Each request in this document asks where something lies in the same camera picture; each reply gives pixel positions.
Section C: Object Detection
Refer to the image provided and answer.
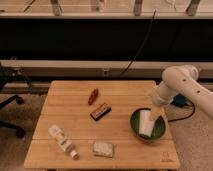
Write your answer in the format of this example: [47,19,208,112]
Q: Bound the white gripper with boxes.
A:
[150,97,165,121]

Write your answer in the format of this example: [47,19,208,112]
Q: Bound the black hanging cable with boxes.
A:
[119,9,157,77]

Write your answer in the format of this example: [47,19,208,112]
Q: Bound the black office chair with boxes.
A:
[0,63,26,138]

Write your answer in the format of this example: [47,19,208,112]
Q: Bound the wooden folding table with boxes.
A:
[24,81,180,169]

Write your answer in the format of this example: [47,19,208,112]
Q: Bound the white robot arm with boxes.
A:
[150,65,213,120]

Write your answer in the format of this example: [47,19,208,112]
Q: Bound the dark chocolate bar packet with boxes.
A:
[90,103,111,121]

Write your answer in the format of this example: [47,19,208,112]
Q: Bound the small brown oblong object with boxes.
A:
[88,88,99,105]

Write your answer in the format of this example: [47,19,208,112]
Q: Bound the blue floor device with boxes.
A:
[172,95,187,107]

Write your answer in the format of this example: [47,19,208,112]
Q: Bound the white ceramic cup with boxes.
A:
[139,110,154,137]

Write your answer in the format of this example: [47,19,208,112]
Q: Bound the white rectangular sponge block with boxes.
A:
[93,142,114,158]

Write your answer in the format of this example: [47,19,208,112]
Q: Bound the white tube bottle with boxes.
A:
[48,125,79,159]

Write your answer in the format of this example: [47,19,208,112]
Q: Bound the green ceramic bowl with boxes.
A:
[130,108,166,143]

